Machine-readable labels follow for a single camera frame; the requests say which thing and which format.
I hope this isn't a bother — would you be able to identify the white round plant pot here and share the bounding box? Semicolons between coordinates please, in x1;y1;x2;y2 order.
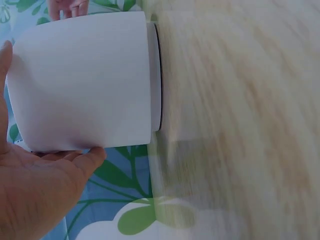
5;10;154;154

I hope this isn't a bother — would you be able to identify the person's right hand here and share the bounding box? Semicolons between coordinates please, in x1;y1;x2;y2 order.
47;0;89;21

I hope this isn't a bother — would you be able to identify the person's left hand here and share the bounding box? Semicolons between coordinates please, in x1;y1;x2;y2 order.
0;40;108;240

